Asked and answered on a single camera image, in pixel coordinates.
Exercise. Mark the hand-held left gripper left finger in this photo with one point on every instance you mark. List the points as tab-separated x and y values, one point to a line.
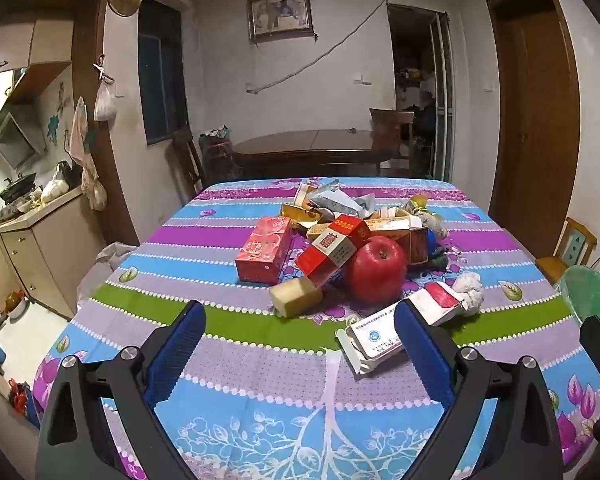
180	355

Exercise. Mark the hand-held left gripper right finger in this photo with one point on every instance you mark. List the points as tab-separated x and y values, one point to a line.
425	355

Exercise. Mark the white paper box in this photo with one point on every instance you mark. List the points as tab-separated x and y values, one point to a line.
375	342

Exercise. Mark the red white carton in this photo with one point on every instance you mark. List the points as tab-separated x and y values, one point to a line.
437	302

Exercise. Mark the bin with green bag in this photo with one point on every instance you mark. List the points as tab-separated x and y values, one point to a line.
590	292

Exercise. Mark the red white cigarette box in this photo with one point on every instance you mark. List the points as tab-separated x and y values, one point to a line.
327	255

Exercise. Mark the crumpled white tissue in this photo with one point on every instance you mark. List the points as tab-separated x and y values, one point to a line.
468	287

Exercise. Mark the striped floral tablecloth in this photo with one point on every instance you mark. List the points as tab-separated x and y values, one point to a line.
260	335

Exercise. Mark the red apple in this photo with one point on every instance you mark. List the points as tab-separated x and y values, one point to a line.
377	270

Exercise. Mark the dark blue green toy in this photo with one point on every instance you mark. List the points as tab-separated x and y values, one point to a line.
437	255

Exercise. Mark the yellow wooden chair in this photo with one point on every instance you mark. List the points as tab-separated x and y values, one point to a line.
572	250

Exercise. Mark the grey cloth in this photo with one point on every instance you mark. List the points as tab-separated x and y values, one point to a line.
117	255

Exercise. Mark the pale yellow block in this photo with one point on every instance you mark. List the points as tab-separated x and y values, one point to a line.
297	297

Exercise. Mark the red tissue box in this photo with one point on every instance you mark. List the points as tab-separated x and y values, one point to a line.
262	252

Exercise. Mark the yellow plastic packet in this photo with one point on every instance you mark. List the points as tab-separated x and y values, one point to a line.
417	204

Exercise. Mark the red bag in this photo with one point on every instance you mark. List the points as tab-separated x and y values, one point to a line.
22	402

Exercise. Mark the lower kitchen cabinet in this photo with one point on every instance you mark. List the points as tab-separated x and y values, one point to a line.
35	255

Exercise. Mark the kitchen cabinet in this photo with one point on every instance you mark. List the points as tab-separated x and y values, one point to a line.
35	255
40	50

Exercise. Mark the grey foil packet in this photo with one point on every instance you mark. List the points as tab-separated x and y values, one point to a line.
340	200

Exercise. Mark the dark wooden chair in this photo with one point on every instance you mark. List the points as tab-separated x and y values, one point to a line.
187	160
392	130

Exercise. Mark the cluttered stool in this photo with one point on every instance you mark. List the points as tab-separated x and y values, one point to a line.
216	152

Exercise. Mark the white bag on counter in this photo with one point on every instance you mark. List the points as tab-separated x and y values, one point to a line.
55	190

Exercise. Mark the cream hanging cloth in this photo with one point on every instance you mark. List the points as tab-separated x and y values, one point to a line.
87	160

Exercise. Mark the black wok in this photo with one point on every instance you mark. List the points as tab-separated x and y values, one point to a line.
15	187

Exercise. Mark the dark wooden dining table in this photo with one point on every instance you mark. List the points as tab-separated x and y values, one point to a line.
305	147

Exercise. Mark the brown wooden door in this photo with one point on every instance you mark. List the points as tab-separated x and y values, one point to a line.
535	120

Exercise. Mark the sliding glass door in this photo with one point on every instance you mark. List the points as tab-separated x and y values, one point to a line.
442	100

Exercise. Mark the white hanging plastic bag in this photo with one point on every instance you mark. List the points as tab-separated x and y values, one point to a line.
104	102

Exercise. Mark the grey range hood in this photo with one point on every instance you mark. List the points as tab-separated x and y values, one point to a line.
15	140

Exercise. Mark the dark window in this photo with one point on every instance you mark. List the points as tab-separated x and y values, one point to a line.
160	70

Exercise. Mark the upper kitchen cabinet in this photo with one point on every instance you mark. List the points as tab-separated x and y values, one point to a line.
40	50

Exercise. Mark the teal flower wall sticker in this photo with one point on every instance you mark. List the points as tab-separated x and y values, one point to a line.
55	122

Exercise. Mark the framed wall picture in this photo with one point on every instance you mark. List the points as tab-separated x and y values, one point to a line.
279	16

